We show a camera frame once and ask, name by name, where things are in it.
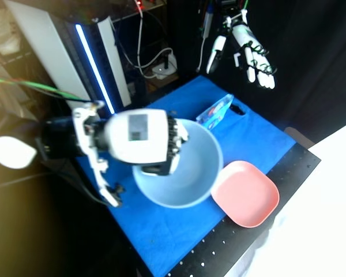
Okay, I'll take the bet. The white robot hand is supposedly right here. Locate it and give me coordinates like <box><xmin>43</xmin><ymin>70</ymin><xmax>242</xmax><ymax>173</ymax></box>
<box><xmin>105</xmin><ymin>108</ymin><xmax>190</xmax><ymax>177</ymax></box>
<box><xmin>205</xmin><ymin>24</ymin><xmax>279</xmax><ymax>90</ymax></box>

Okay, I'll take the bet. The light blue bowl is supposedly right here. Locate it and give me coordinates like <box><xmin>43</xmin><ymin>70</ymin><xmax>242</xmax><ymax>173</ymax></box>
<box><xmin>131</xmin><ymin>117</ymin><xmax>224</xmax><ymax>209</ymax></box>

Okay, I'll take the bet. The blue snack package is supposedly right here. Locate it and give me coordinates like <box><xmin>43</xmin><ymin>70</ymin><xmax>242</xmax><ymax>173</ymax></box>
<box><xmin>195</xmin><ymin>93</ymin><xmax>234</xmax><ymax>130</ymax></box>

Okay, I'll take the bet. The white pen-shaped device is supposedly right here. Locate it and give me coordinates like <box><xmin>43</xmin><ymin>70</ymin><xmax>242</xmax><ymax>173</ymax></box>
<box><xmin>202</xmin><ymin>7</ymin><xmax>215</xmax><ymax>39</ymax></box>

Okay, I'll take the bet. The white power adapter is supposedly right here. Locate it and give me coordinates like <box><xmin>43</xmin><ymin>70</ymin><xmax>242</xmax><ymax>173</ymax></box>
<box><xmin>151</xmin><ymin>53</ymin><xmax>179</xmax><ymax>80</ymax></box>

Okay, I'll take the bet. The blue cloth with oval hole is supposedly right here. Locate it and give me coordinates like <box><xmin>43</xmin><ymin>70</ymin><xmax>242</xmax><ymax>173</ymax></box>
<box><xmin>74</xmin><ymin>74</ymin><xmax>297</xmax><ymax>277</ymax></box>

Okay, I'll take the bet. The pink square plate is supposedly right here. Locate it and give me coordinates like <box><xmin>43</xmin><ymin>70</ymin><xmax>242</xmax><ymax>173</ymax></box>
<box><xmin>210</xmin><ymin>160</ymin><xmax>280</xmax><ymax>229</ymax></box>

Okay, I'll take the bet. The white computer tower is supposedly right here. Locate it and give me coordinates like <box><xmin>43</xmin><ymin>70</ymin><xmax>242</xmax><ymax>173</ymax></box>
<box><xmin>2</xmin><ymin>0</ymin><xmax>133</xmax><ymax>115</ymax></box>

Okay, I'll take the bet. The white cable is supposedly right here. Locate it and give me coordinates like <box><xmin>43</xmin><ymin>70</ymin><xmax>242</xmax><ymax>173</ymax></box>
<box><xmin>135</xmin><ymin>11</ymin><xmax>175</xmax><ymax>79</ymax></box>

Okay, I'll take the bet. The green cable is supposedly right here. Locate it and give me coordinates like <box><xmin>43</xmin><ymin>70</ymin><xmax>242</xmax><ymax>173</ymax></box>
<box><xmin>0</xmin><ymin>76</ymin><xmax>92</xmax><ymax>103</ymax></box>

